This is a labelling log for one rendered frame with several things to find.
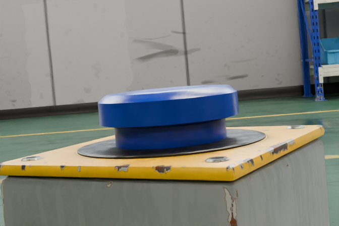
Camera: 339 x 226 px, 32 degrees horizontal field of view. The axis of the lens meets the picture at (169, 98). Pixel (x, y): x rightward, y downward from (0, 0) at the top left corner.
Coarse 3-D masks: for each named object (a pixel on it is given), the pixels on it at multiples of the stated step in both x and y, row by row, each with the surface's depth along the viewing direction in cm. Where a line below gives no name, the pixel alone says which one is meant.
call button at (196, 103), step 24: (120, 96) 16; (144, 96) 15; (168, 96) 15; (192, 96) 15; (216, 96) 16; (120, 120) 16; (144, 120) 15; (168, 120) 15; (192, 120) 15; (216, 120) 16; (120, 144) 16; (144, 144) 16; (168, 144) 16; (192, 144) 16
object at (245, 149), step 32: (256, 128) 19; (288, 128) 18; (320, 128) 18; (32, 160) 16; (64, 160) 15; (96, 160) 15; (128, 160) 14; (160, 160) 14; (192, 160) 14; (224, 160) 13; (256, 160) 13
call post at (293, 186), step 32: (288, 160) 15; (320, 160) 18; (32, 192) 15; (64, 192) 15; (96, 192) 14; (128, 192) 14; (160, 192) 13; (192, 192) 13; (224, 192) 13; (256, 192) 13; (288, 192) 15; (320, 192) 18; (32, 224) 15; (64, 224) 15; (96, 224) 14; (128, 224) 14; (160, 224) 13; (192, 224) 13; (224, 224) 13; (256, 224) 13; (288, 224) 15; (320, 224) 17
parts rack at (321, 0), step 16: (320, 0) 431; (336, 0) 431; (304, 16) 469; (304, 32) 490; (304, 48) 491; (304, 64) 492; (320, 64) 435; (304, 80) 490; (320, 80) 435; (304, 96) 489; (320, 96) 436
